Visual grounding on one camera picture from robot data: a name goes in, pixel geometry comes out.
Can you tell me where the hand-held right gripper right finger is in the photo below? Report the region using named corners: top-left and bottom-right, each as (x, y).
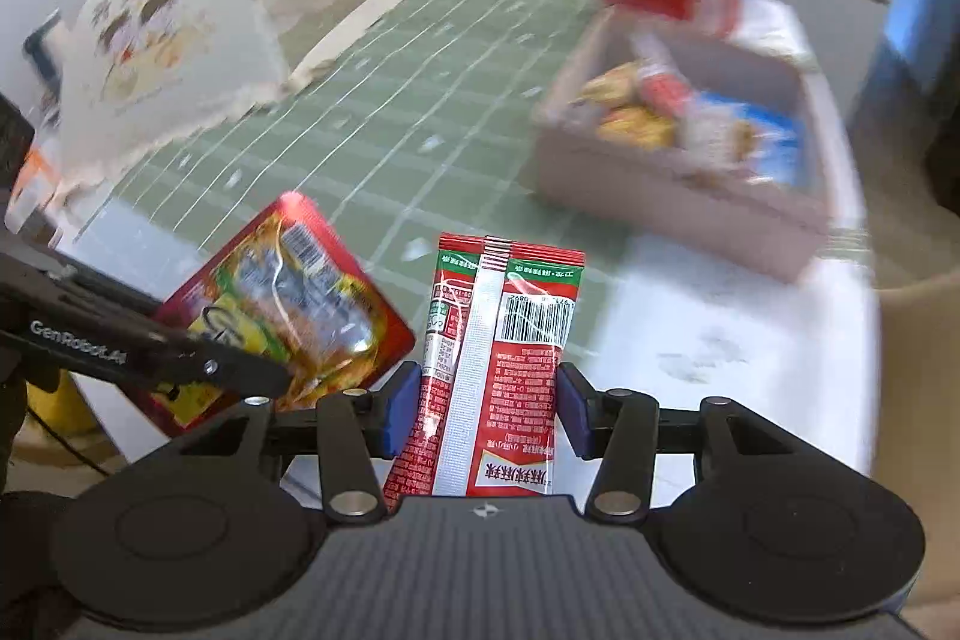
top-left (556, 361), bottom-right (807, 525)

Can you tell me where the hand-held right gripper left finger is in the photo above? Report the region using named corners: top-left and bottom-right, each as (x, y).
top-left (169, 361), bottom-right (421, 525)

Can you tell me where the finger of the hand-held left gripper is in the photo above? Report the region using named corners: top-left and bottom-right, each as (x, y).
top-left (160, 308), bottom-right (295, 399)

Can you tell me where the red white snack packet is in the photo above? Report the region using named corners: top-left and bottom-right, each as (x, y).
top-left (381, 233), bottom-right (587, 515)

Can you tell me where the red yellow snack packet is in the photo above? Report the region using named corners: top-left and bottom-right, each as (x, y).
top-left (154, 192), bottom-right (417, 438)

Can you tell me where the cardboard box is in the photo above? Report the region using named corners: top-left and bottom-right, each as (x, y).
top-left (531, 10), bottom-right (833, 285)

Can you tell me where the yellow orange snack packet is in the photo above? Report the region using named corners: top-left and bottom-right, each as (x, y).
top-left (581, 62), bottom-right (683, 150)

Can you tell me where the white printed paper bag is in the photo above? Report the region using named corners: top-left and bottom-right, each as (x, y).
top-left (56, 0), bottom-right (290, 195)

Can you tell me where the blue white snack packet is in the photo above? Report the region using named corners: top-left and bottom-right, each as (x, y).
top-left (694, 92), bottom-right (807, 187)

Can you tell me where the green white grid tablecloth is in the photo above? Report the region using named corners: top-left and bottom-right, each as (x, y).
top-left (56, 0), bottom-right (882, 513)

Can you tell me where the small red white packet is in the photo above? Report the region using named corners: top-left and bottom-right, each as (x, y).
top-left (634, 36), bottom-right (706, 124)

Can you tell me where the black cable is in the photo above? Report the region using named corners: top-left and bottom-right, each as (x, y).
top-left (22, 407), bottom-right (113, 477)

